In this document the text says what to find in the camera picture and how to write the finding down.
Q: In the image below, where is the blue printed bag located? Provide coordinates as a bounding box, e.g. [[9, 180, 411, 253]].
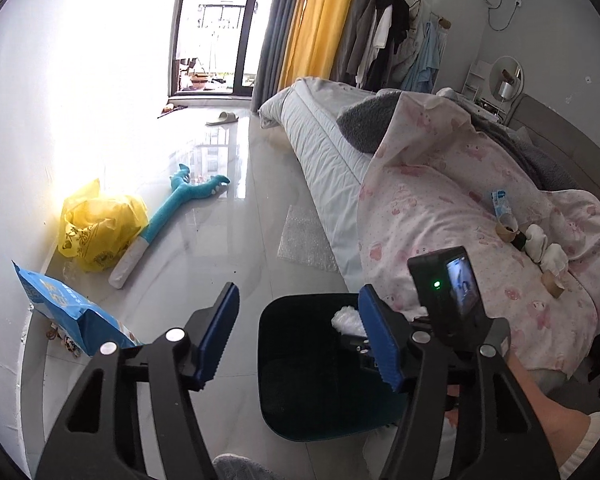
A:
[[11, 260, 143, 358]]

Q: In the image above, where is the black balcony door frame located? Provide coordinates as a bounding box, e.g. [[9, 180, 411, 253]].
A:
[[167, 0, 291, 99]]

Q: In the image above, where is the cardboard tube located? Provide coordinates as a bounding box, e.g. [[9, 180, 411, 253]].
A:
[[542, 270, 567, 298], [497, 212, 520, 243]]

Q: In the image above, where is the grey curtain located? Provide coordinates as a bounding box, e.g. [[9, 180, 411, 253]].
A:
[[332, 0, 381, 78], [250, 0, 308, 113]]

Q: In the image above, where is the white quilted mattress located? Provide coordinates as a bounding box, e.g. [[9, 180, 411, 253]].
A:
[[257, 77, 396, 281]]

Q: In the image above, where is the white hanging shirt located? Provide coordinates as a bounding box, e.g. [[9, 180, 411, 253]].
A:
[[357, 5, 396, 86]]

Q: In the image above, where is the white tissue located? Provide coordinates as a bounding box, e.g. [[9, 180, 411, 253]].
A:
[[540, 243, 570, 273], [524, 223, 548, 263], [332, 305, 367, 336]]

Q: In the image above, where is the dark teal trash bin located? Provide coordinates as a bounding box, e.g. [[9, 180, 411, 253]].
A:
[[256, 293, 412, 437]]

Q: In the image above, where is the bubble wrap sheet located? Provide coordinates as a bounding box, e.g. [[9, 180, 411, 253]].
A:
[[276, 205, 341, 273]]

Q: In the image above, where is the blue tissue pack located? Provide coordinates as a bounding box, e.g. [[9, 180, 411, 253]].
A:
[[490, 189, 517, 223]]

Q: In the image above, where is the person's grey fuzzy leg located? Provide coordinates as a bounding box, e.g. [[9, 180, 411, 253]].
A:
[[212, 452, 286, 480]]

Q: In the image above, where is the grey bed headboard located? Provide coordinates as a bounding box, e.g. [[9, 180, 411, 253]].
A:
[[500, 92, 600, 241]]

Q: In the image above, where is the yellow curtain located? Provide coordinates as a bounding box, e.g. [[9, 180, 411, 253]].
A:
[[279, 0, 363, 92]]

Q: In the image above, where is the person's right forearm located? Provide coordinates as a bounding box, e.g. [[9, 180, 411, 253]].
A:
[[505, 352, 600, 480]]

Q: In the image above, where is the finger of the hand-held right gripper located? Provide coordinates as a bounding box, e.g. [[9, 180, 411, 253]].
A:
[[341, 334, 376, 361]]

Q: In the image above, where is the light blue hanging shirt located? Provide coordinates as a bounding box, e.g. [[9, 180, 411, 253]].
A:
[[402, 22, 441, 93]]

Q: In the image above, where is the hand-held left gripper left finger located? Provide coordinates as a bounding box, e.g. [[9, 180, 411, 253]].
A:
[[35, 282, 241, 480]]

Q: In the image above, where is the pink printed blanket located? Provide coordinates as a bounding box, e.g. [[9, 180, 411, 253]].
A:
[[356, 89, 600, 376]]

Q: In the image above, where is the teal plush dinosaur toy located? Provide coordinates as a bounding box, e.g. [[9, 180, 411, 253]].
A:
[[109, 163, 231, 290]]

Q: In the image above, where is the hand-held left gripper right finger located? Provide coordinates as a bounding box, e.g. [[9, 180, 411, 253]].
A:
[[358, 284, 561, 480]]

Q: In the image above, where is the black hanging garment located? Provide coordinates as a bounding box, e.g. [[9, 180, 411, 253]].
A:
[[375, 0, 412, 46]]

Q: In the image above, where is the yellow plastic bag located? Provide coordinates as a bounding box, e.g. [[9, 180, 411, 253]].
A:
[[57, 178, 150, 273]]

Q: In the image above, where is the white shelf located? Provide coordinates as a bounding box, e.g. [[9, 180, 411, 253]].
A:
[[462, 60, 496, 106]]

